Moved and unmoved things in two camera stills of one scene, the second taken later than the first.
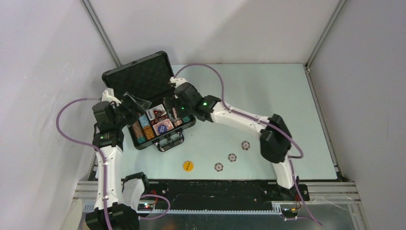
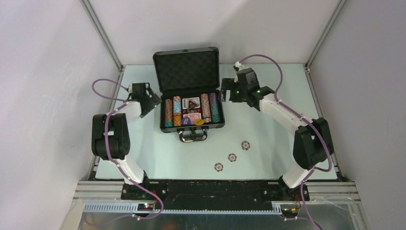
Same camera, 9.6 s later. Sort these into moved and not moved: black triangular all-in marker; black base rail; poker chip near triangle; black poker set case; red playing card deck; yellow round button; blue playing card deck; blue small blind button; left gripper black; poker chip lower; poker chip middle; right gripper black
Moved: blue small blind button; black triangular all-in marker; blue playing card deck; black poker set case; yellow round button; right gripper black; red playing card deck; left gripper black
Not moved: black base rail; poker chip lower; poker chip near triangle; poker chip middle
